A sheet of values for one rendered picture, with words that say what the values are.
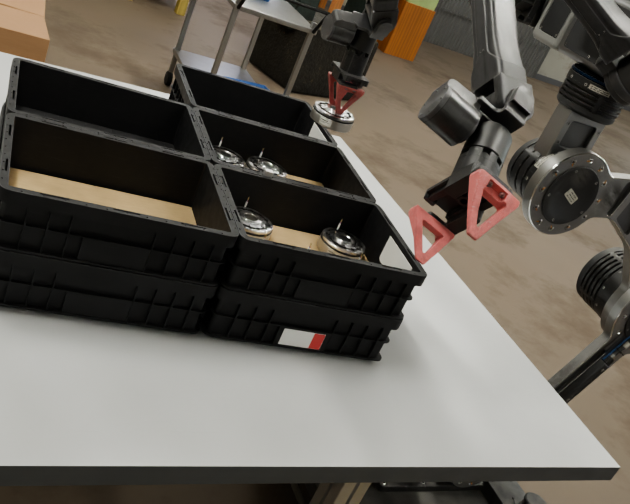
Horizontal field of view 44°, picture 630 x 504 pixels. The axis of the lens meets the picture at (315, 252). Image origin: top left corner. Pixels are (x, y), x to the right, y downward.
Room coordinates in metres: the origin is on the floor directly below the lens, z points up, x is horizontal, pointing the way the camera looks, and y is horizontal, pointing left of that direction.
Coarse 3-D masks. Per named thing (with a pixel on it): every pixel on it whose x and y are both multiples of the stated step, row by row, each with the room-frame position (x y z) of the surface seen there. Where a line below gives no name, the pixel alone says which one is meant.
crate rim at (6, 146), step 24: (24, 120) 1.29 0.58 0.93; (120, 144) 1.37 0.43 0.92; (0, 168) 1.08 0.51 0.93; (0, 192) 1.03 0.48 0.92; (24, 192) 1.04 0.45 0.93; (216, 192) 1.35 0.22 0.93; (72, 216) 1.08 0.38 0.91; (96, 216) 1.10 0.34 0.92; (120, 216) 1.11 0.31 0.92; (144, 216) 1.14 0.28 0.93; (192, 240) 1.17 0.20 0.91; (216, 240) 1.19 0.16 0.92
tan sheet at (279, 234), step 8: (272, 232) 1.50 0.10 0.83; (280, 232) 1.52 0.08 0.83; (288, 232) 1.53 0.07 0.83; (296, 232) 1.55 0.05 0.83; (304, 232) 1.57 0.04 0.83; (272, 240) 1.46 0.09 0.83; (280, 240) 1.48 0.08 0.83; (288, 240) 1.50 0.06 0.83; (296, 240) 1.51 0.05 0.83; (304, 240) 1.53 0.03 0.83; (312, 240) 1.55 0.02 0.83; (312, 248) 1.51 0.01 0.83
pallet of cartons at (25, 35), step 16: (0, 0) 3.54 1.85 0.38; (16, 0) 3.64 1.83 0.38; (32, 0) 3.75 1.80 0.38; (0, 16) 3.33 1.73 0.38; (16, 16) 3.42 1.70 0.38; (32, 16) 3.52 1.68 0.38; (0, 32) 3.21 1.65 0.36; (16, 32) 3.24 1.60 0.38; (32, 32) 3.31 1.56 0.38; (0, 48) 3.21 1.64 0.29; (16, 48) 3.25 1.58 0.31; (32, 48) 3.28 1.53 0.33
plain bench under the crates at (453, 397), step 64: (0, 64) 2.04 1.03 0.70; (384, 192) 2.41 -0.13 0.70; (0, 320) 1.03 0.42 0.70; (64, 320) 1.10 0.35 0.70; (448, 320) 1.74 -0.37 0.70; (0, 384) 0.89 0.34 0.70; (64, 384) 0.95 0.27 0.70; (128, 384) 1.01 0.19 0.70; (192, 384) 1.08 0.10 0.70; (256, 384) 1.16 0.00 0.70; (320, 384) 1.25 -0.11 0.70; (384, 384) 1.34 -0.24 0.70; (448, 384) 1.45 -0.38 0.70; (512, 384) 1.57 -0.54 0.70; (0, 448) 0.78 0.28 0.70; (64, 448) 0.83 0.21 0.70; (128, 448) 0.88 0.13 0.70; (192, 448) 0.94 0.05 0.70; (256, 448) 1.00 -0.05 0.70; (320, 448) 1.07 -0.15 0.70; (384, 448) 1.15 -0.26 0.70; (448, 448) 1.23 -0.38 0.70; (512, 448) 1.32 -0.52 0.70; (576, 448) 1.43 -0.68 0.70
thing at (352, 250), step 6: (330, 228) 1.58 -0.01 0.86; (336, 228) 1.59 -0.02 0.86; (324, 234) 1.53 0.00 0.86; (330, 234) 1.55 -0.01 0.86; (348, 234) 1.59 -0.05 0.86; (330, 240) 1.52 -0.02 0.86; (336, 240) 1.53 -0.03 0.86; (360, 240) 1.58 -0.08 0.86; (336, 246) 1.50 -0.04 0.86; (342, 246) 1.52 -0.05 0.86; (348, 246) 1.53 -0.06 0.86; (354, 246) 1.54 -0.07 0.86; (360, 246) 1.56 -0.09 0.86; (348, 252) 1.50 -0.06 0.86; (354, 252) 1.51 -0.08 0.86; (360, 252) 1.52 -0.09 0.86
